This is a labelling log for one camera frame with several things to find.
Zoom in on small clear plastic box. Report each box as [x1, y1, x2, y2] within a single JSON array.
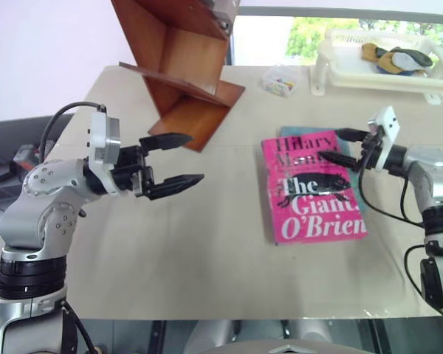
[[259, 65, 302, 99]]

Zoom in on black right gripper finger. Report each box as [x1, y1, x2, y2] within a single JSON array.
[[318, 150, 365, 172], [337, 127, 371, 143]]

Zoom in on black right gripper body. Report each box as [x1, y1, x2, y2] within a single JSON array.
[[359, 132, 385, 171]]

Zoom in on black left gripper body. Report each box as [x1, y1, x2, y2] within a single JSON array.
[[110, 145, 157, 199]]

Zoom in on pink paperback book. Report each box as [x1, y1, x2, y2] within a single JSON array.
[[261, 133, 368, 247]]

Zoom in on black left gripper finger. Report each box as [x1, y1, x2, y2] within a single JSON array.
[[146, 173, 205, 201], [138, 132, 196, 156]]

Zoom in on teal book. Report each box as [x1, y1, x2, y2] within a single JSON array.
[[279, 125, 363, 217]]

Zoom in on white plastic basket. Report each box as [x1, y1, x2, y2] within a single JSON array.
[[309, 28, 443, 107]]

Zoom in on red and black tool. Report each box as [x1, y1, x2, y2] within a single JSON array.
[[11, 144, 42, 182]]

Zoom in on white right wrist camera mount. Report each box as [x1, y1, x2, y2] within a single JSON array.
[[366, 105, 402, 173]]

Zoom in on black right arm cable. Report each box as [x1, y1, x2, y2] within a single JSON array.
[[403, 243, 443, 316], [357, 161, 426, 226]]

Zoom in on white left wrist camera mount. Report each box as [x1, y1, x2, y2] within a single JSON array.
[[83, 110, 121, 195]]

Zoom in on grey metal bracket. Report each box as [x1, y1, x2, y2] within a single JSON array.
[[205, 0, 241, 37]]

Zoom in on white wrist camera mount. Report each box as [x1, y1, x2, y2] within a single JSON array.
[[83, 110, 121, 195], [366, 105, 402, 173]]

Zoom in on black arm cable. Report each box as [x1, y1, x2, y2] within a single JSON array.
[[403, 243, 443, 316], [39, 102, 109, 158], [357, 161, 426, 226], [61, 299, 99, 354]]

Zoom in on wooden bookshelf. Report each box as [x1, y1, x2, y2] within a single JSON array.
[[109, 0, 247, 153]]

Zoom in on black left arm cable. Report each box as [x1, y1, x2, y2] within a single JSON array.
[[39, 102, 109, 158], [61, 299, 99, 354]]

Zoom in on dark grey sofa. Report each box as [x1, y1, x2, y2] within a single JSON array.
[[0, 113, 76, 213]]

